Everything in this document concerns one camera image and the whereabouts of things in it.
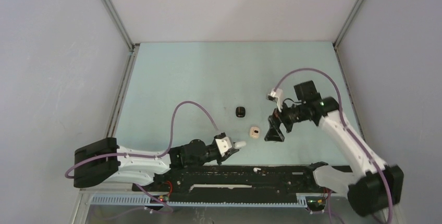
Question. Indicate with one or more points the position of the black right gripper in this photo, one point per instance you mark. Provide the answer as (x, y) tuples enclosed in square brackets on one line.
[(274, 133)]

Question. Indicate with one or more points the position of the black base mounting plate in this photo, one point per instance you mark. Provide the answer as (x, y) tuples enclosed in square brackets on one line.
[(236, 184)]

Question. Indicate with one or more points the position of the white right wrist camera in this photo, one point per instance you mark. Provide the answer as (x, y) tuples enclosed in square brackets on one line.
[(276, 96)]

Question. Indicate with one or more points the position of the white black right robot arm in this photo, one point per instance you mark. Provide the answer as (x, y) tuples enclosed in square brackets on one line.
[(372, 184)]

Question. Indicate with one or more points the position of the black gold-trimmed charging case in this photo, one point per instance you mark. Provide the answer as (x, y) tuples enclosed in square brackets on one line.
[(240, 112)]

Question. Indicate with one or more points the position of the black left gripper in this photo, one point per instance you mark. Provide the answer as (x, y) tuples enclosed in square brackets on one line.
[(227, 154)]

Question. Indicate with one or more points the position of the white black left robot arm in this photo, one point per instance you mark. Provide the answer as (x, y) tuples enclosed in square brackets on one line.
[(106, 161)]

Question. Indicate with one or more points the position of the pink charging case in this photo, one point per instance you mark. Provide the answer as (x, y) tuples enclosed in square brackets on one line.
[(254, 132)]

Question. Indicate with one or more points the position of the grey slotted cable duct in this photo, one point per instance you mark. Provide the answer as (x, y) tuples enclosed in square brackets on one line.
[(144, 200)]

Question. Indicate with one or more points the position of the white charging case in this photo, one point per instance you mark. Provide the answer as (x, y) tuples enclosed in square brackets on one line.
[(240, 144)]

